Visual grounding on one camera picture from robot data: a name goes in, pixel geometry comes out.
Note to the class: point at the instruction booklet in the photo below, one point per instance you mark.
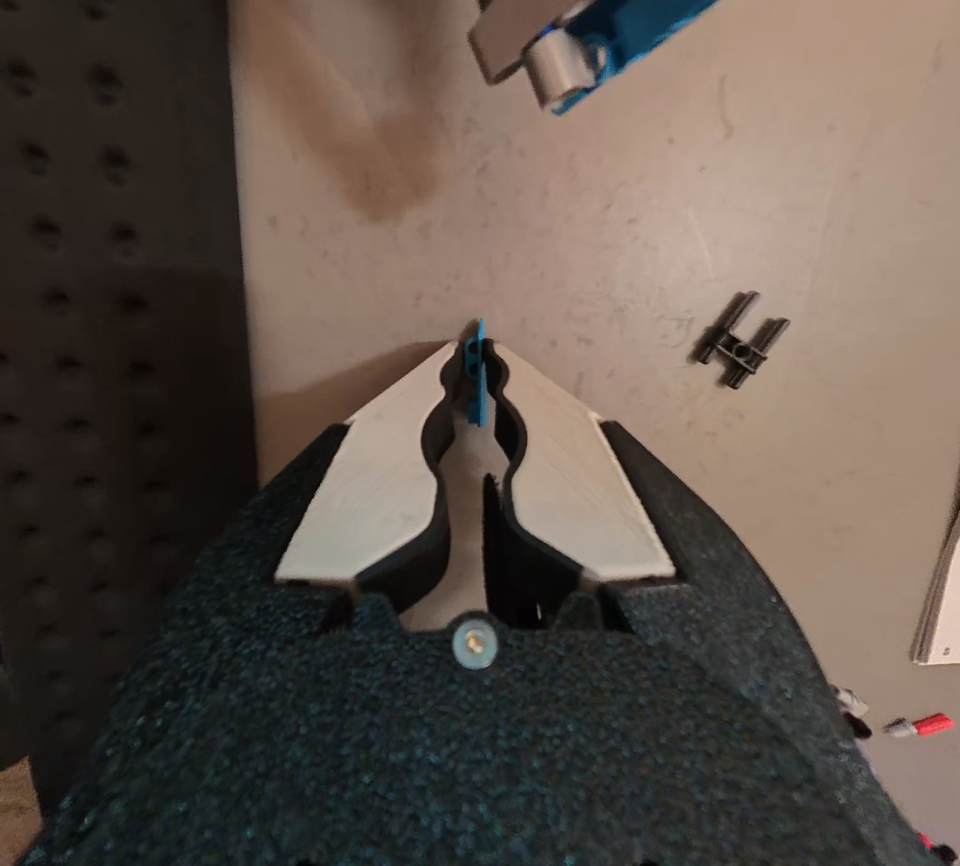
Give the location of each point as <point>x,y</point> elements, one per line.
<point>945,618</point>

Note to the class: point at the pile of small building pieces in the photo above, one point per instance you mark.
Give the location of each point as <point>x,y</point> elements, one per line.
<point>934,725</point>

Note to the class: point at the black pin connector piece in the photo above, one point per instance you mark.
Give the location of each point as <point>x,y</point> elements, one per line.
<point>741,352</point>

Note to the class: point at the black perforated panel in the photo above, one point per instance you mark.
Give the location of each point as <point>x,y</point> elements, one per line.
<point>112,281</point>

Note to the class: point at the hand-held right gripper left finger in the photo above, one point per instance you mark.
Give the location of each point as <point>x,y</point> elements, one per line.
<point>360,506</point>

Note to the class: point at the blue beam piece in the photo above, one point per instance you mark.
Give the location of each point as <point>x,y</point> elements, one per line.
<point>476,386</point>

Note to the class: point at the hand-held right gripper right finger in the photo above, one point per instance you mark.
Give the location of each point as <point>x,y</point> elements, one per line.
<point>592,506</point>

